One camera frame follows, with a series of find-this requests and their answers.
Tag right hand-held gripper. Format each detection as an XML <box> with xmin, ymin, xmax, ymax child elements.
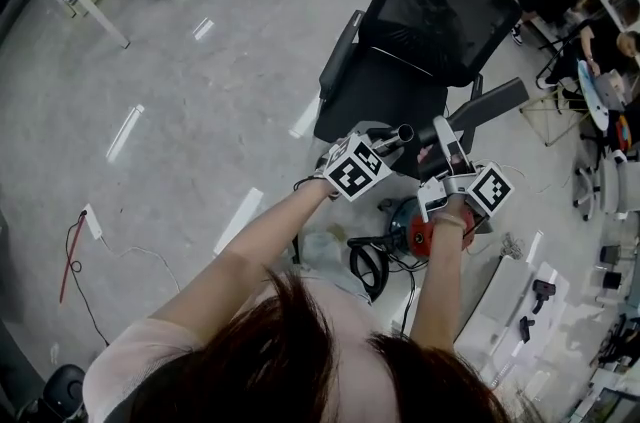
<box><xmin>417</xmin><ymin>116</ymin><xmax>516</xmax><ymax>223</ymax></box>

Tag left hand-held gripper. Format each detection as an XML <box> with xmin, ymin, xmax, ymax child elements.
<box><xmin>315</xmin><ymin>120</ymin><xmax>410</xmax><ymax>202</ymax></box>

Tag silver metal vacuum tube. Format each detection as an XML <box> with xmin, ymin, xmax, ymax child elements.
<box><xmin>372</xmin><ymin>124</ymin><xmax>416</xmax><ymax>151</ymax></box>

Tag black vacuum nozzle attachment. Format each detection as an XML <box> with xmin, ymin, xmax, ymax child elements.
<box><xmin>417</xmin><ymin>77</ymin><xmax>530</xmax><ymax>147</ymax></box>

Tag person's left forearm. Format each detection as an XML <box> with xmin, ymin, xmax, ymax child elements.
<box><xmin>149</xmin><ymin>178</ymin><xmax>331</xmax><ymax>342</ymax></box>

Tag person's right forearm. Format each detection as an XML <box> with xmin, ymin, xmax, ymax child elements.
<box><xmin>409</xmin><ymin>214</ymin><xmax>466</xmax><ymax>352</ymax></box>

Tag red vacuum cleaner canister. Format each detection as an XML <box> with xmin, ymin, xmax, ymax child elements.
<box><xmin>387</xmin><ymin>195</ymin><xmax>494</xmax><ymax>260</ymax></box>

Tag black mesh office chair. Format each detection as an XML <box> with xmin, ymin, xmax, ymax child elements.
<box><xmin>317</xmin><ymin>0</ymin><xmax>524</xmax><ymax>180</ymax></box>

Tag person's grey jeans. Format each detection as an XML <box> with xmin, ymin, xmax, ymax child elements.
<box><xmin>299</xmin><ymin>230</ymin><xmax>374</xmax><ymax>307</ymax></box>

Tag white low bench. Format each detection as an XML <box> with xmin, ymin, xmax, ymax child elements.
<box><xmin>452</xmin><ymin>255</ymin><xmax>601</xmax><ymax>412</ymax></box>

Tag round blue folding table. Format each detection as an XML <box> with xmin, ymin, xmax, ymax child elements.
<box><xmin>519</xmin><ymin>58</ymin><xmax>611</xmax><ymax>147</ymax></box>

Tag black brush attachment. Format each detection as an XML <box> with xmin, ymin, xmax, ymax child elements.
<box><xmin>530</xmin><ymin>278</ymin><xmax>559</xmax><ymax>315</ymax></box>

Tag white office chair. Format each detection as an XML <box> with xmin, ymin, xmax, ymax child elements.
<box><xmin>574</xmin><ymin>150</ymin><xmax>640</xmax><ymax>222</ymax></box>

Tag silver laptop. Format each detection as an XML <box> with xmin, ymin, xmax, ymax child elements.
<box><xmin>594</xmin><ymin>70</ymin><xmax>626</xmax><ymax>110</ymax></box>

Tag orange and blue bag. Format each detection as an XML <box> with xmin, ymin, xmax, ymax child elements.
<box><xmin>613</xmin><ymin>114</ymin><xmax>634</xmax><ymax>147</ymax></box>

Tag white power strip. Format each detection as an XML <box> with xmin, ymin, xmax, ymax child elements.
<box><xmin>82</xmin><ymin>204</ymin><xmax>104</xmax><ymax>240</ymax></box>

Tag person's pink shirt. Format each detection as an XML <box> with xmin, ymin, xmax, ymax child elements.
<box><xmin>82</xmin><ymin>260</ymin><xmax>381</xmax><ymax>423</ymax></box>

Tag black round device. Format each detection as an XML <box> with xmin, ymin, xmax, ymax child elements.
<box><xmin>42</xmin><ymin>363</ymin><xmax>86</xmax><ymax>420</ymax></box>

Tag black wrist strap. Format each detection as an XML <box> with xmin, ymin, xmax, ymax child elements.
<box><xmin>293</xmin><ymin>175</ymin><xmax>327</xmax><ymax>194</ymax></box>

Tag grey coiled cable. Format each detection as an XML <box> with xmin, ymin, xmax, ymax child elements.
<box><xmin>499</xmin><ymin>233</ymin><xmax>526</xmax><ymax>260</ymax></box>

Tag black vacuum hose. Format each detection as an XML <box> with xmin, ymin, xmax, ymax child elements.
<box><xmin>347</xmin><ymin>233</ymin><xmax>431</xmax><ymax>305</ymax></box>

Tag red cable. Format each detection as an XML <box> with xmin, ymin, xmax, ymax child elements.
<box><xmin>58</xmin><ymin>215</ymin><xmax>87</xmax><ymax>305</ymax></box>

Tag black floor cable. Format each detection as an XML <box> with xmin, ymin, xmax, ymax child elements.
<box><xmin>64</xmin><ymin>220</ymin><xmax>111</xmax><ymax>347</ymax></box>

